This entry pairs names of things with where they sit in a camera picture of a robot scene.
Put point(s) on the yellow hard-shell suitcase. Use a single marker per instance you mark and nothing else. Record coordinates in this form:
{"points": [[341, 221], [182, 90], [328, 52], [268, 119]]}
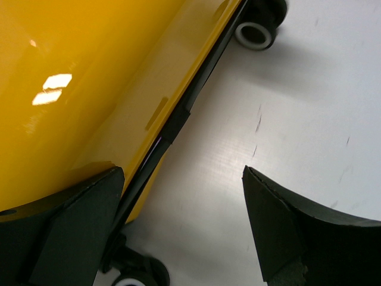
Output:
{"points": [[91, 85]]}

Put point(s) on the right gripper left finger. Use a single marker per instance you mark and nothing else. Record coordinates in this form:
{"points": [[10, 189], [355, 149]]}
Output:
{"points": [[60, 239]]}

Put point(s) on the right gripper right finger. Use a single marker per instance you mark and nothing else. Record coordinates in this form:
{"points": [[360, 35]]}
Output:
{"points": [[301, 242]]}

